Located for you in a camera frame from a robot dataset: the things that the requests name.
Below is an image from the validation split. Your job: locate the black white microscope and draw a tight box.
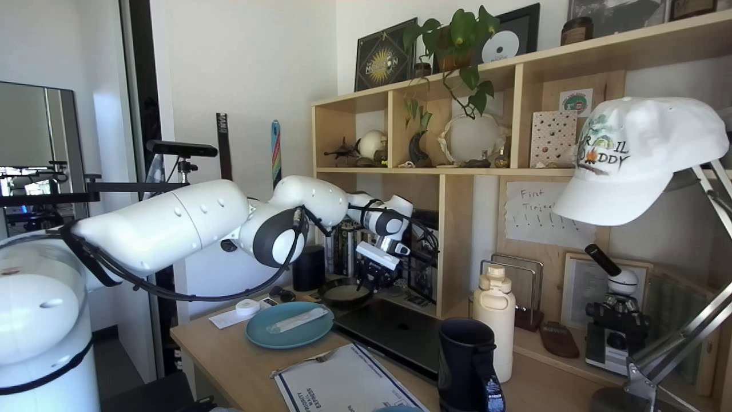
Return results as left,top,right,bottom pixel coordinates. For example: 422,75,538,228
585,245,649,375

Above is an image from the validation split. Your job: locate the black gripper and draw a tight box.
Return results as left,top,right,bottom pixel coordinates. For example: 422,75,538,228
357,243,400,288

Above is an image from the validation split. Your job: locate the grey laptop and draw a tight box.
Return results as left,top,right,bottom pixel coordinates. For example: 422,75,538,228
336,300,439,380

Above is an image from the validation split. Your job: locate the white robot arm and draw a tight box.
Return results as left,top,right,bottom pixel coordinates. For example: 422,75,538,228
0,176,414,412

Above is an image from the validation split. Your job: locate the black mug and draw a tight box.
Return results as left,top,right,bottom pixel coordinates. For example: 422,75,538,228
436,320,506,412

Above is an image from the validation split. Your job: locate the white insured envelope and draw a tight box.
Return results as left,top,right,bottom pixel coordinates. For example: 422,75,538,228
271,343,428,412

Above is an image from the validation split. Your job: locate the wooden shelf unit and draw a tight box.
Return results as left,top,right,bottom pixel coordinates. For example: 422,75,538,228
309,7,732,412

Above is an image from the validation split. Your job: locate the cream water bottle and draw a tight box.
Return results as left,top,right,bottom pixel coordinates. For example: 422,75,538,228
473,263,516,383

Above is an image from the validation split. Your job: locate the black bowl beige inside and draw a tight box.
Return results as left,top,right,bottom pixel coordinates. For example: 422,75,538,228
320,283,373,310

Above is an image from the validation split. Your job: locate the green potted plant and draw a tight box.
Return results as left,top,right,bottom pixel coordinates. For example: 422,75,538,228
402,7,500,120

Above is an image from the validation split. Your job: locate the black framed picture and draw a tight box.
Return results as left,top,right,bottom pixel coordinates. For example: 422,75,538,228
354,19,415,93

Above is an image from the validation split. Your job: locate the white baseball cap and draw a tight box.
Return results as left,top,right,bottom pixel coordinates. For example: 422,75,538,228
554,96,730,228

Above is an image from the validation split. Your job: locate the green plate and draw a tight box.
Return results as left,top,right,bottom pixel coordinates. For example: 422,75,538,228
244,302,333,350

